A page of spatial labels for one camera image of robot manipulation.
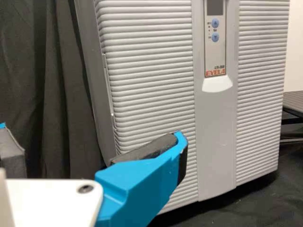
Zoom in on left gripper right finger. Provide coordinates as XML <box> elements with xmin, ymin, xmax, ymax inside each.
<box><xmin>94</xmin><ymin>131</ymin><xmax>189</xmax><ymax>227</ymax></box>

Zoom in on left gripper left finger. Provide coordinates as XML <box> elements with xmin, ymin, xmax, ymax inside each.
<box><xmin>0</xmin><ymin>122</ymin><xmax>27</xmax><ymax>179</ymax></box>

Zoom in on incubator door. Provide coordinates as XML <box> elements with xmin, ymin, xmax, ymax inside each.
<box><xmin>94</xmin><ymin>0</ymin><xmax>291</xmax><ymax>216</ymax></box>

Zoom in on white incubator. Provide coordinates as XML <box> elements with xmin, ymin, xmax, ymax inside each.
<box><xmin>68</xmin><ymin>0</ymin><xmax>118</xmax><ymax>167</ymax></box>

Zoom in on black platform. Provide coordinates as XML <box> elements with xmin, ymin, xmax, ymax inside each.
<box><xmin>282</xmin><ymin>90</ymin><xmax>303</xmax><ymax>143</ymax></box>

